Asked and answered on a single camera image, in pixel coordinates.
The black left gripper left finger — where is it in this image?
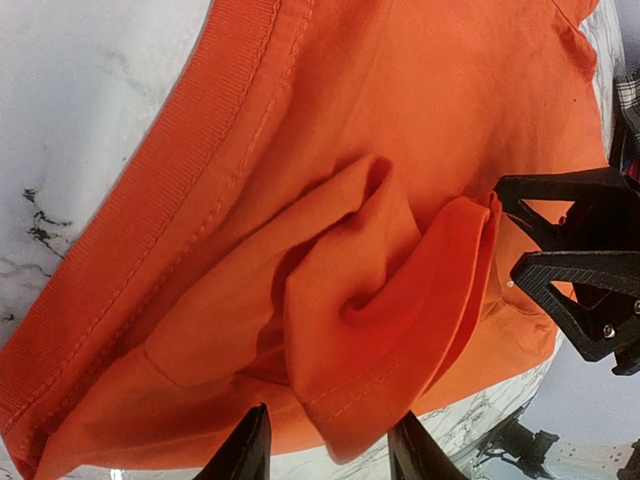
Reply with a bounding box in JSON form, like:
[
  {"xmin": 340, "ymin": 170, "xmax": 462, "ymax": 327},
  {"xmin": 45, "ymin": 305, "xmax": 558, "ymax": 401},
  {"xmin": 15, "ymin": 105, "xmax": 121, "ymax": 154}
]
[{"xmin": 194, "ymin": 403, "xmax": 272, "ymax": 480}]

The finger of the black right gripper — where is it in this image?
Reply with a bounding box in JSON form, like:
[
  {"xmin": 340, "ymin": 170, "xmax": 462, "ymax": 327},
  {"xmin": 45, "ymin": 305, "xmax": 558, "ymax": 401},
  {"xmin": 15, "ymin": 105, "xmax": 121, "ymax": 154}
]
[
  {"xmin": 511, "ymin": 251, "xmax": 639, "ymax": 363},
  {"xmin": 494, "ymin": 167, "xmax": 639, "ymax": 254}
]

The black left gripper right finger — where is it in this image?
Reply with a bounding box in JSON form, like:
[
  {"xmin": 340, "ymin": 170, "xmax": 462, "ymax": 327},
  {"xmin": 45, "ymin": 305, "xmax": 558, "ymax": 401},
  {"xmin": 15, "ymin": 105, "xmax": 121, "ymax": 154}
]
[{"xmin": 387, "ymin": 411, "xmax": 468, "ymax": 480}]

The black white plaid skirt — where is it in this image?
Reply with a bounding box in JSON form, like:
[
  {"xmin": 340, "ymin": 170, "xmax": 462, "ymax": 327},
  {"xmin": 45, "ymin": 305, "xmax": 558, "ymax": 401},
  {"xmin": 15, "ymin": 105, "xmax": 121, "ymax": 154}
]
[{"xmin": 614, "ymin": 69, "xmax": 640, "ymax": 148}]

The orange garment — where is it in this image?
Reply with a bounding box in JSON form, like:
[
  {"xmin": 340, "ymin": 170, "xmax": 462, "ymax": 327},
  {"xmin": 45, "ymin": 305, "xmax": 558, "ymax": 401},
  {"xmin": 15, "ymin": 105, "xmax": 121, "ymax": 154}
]
[{"xmin": 1, "ymin": 1, "xmax": 606, "ymax": 479}]

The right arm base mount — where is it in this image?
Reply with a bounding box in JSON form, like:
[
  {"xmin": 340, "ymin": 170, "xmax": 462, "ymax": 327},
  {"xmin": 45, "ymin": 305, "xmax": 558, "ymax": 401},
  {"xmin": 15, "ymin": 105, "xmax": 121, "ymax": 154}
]
[{"xmin": 471, "ymin": 417, "xmax": 560, "ymax": 479}]

